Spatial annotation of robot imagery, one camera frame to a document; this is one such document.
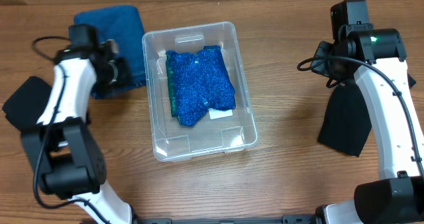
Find blue green sequin cloth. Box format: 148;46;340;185
166;45;236;127

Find clear plastic storage container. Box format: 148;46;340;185
142;21;259;162

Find black cloth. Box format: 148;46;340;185
1;76;91;132
407;74;416;88
317;84;372;156

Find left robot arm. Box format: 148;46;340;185
21;24;136;223

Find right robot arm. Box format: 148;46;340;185
298;0;423;223

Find folded blue denim towel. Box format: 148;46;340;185
74;5;146;99

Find white label sticker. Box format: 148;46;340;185
209;108;233;120

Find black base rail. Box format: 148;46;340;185
133;214;323;224

